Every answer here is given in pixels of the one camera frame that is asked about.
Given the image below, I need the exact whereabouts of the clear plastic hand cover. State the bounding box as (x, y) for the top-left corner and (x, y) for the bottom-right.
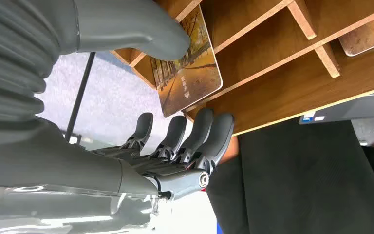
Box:
(0, 175), (162, 234)

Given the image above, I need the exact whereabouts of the wooden card rack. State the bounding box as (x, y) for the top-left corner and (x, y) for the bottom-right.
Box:
(109, 0), (374, 137)

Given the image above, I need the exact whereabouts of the person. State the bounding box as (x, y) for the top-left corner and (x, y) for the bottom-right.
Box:
(206, 119), (374, 234)

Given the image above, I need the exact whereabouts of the black pole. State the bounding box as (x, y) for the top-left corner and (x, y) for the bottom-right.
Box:
(65, 51), (96, 143)

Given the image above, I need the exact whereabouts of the grey laptop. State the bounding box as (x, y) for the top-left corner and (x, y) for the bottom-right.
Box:
(298, 92), (374, 125)

